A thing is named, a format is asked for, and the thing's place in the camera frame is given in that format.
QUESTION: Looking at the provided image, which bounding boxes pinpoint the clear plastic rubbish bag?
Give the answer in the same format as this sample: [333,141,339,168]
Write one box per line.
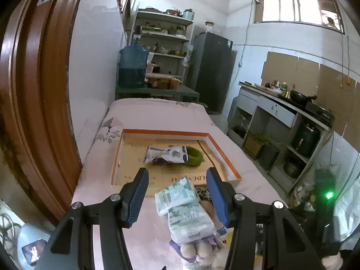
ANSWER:
[291,162,360,245]

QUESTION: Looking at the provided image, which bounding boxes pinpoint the grey counter cabinet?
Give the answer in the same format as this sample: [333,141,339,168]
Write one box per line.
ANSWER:
[227,82,334,194]

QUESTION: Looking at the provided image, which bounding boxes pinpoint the white shelf unit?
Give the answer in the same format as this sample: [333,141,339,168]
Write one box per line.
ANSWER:
[131,9,195,90]

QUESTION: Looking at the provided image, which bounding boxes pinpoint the smartphone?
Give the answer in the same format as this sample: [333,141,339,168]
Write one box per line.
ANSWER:
[22,238,47,265]

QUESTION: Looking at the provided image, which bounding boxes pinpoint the black wok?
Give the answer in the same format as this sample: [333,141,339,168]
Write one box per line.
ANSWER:
[290,89,318,106]

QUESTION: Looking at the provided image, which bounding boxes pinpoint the blue water jug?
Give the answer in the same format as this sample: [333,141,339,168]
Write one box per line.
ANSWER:
[117,42,149,89]

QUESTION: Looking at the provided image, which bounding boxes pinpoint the row of amber jars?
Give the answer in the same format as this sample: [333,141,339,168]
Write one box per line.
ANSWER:
[146,73,182,89]

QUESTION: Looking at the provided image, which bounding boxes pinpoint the wooden cutting board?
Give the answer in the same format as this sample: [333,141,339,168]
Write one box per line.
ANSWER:
[239,81,271,92]

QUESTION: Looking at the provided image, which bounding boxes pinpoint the black gas stove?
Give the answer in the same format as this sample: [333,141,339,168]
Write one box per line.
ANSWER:
[305,101,336,127]

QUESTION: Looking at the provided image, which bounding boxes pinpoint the teddy bear purple dress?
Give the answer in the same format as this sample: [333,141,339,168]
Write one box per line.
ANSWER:
[169,235,220,266]

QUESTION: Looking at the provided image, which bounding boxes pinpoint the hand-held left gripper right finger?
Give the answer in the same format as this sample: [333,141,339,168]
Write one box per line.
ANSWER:
[206,167,325,270]

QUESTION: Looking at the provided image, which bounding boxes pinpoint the dark spoked wheel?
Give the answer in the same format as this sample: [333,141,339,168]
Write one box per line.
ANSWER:
[0,213,21,248]

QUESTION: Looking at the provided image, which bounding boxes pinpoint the dark green pot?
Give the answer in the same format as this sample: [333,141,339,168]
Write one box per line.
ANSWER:
[291,121,321,158]

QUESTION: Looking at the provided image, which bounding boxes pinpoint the green fuzzy scrunchie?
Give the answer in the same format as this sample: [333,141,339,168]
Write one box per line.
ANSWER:
[184,146,203,167]

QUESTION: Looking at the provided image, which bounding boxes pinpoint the brown wooden door frame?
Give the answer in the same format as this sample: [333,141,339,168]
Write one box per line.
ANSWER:
[0,0,90,225]

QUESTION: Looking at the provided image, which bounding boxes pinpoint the person's right hand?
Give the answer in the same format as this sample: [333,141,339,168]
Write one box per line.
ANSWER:
[322,252,344,270]

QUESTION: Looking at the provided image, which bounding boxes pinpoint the cardboard wall sheet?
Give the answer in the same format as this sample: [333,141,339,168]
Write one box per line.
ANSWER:
[318,63,357,102]
[295,57,321,90]
[260,51,299,88]

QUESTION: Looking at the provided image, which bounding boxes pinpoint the light blue plastic stool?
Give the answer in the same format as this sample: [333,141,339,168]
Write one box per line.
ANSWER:
[17,222,57,270]

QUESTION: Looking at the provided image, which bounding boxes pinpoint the dark metal pot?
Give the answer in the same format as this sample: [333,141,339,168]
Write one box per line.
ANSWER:
[283,160,306,179]

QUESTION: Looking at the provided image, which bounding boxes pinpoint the green low table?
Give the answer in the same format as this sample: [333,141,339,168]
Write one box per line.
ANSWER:
[115,84,201,103]

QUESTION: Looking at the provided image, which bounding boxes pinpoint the barred window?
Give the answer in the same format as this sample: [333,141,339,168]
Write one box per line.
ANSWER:
[254,0,345,33]

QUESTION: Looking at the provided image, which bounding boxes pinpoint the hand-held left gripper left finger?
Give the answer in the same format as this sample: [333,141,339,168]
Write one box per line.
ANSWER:
[35,167,149,270]

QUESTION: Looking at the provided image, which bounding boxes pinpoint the orange rimmed cardboard box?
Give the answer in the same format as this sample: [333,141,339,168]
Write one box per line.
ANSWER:
[110,128,242,188]

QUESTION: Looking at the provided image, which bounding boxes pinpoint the green planter with plant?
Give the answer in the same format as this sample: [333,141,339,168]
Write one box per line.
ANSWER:
[259,142,282,171]

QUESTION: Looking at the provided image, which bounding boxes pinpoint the yellow planter with plant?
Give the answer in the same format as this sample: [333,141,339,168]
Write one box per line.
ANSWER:
[245,133,265,159]

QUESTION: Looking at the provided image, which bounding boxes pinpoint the mint patterned tissue pack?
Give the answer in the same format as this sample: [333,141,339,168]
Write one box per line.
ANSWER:
[167,202,218,244]
[155,176,201,217]

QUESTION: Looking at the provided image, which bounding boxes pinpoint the purple white packet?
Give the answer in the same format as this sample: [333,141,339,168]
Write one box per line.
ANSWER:
[144,145,188,164]

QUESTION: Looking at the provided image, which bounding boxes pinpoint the dark grey fridge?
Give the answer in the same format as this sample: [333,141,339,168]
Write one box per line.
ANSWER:
[187,32,237,113]

